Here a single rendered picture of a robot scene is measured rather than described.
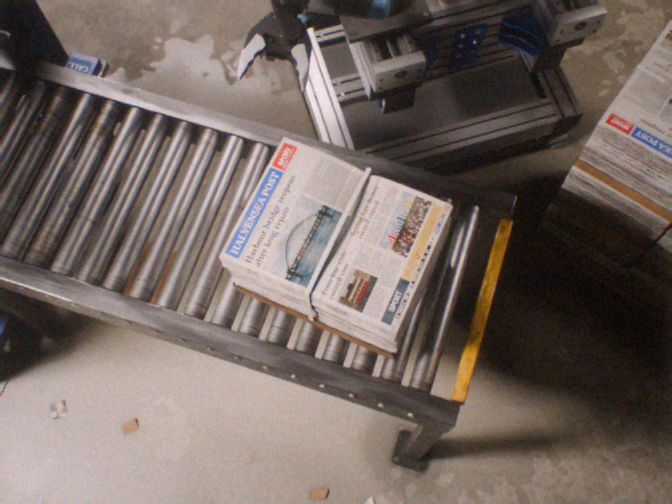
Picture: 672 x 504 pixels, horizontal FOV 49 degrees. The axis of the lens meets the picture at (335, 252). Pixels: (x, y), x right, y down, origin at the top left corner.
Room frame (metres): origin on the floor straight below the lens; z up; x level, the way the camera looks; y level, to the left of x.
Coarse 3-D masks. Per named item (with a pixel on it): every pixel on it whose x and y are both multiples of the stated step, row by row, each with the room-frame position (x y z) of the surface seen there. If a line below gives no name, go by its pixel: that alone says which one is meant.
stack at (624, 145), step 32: (640, 64) 1.04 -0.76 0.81; (640, 96) 0.95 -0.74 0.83; (608, 128) 0.87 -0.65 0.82; (640, 128) 0.86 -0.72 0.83; (608, 160) 0.84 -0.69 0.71; (640, 160) 0.80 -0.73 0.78; (576, 192) 0.85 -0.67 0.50; (608, 192) 0.81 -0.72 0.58; (640, 192) 0.78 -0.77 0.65; (544, 224) 0.87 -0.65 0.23; (576, 224) 0.83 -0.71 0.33; (608, 224) 0.78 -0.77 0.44; (640, 224) 0.74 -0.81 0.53; (544, 256) 0.84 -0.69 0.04; (608, 256) 0.75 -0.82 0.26; (640, 256) 0.72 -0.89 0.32; (640, 288) 0.66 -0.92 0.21; (640, 320) 0.61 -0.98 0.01
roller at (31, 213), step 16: (80, 96) 1.03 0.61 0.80; (80, 112) 0.98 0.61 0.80; (64, 128) 0.94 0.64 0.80; (80, 128) 0.94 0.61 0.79; (64, 144) 0.89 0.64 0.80; (48, 160) 0.85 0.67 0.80; (64, 160) 0.85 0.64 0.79; (48, 176) 0.81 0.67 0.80; (32, 192) 0.77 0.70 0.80; (48, 192) 0.77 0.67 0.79; (32, 208) 0.73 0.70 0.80; (16, 224) 0.69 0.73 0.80; (32, 224) 0.69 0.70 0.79; (16, 240) 0.65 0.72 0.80; (16, 256) 0.61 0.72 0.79
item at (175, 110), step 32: (0, 64) 1.13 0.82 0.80; (32, 64) 1.12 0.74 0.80; (96, 96) 1.03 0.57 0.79; (128, 96) 1.02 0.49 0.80; (160, 96) 1.02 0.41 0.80; (224, 128) 0.92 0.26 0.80; (256, 128) 0.92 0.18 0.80; (352, 160) 0.82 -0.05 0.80; (384, 160) 0.82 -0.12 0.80; (448, 192) 0.73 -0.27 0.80; (480, 192) 0.72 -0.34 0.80; (480, 224) 0.68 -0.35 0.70
